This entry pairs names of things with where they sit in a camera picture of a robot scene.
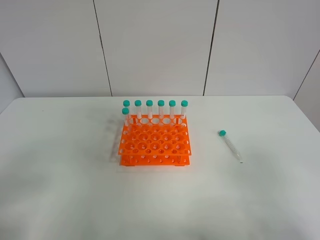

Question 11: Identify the orange test tube rack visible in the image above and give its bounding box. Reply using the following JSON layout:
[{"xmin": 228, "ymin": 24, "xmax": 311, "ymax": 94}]
[{"xmin": 118, "ymin": 114, "xmax": 192, "ymax": 167}]

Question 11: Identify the teal capped test tube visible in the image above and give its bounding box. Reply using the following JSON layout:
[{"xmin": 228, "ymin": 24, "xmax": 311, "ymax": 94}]
[{"xmin": 218, "ymin": 129, "xmax": 243, "ymax": 163}]

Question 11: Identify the second row left tube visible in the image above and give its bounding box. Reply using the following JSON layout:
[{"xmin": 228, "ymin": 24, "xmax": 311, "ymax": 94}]
[{"xmin": 122, "ymin": 108, "xmax": 130, "ymax": 127}]

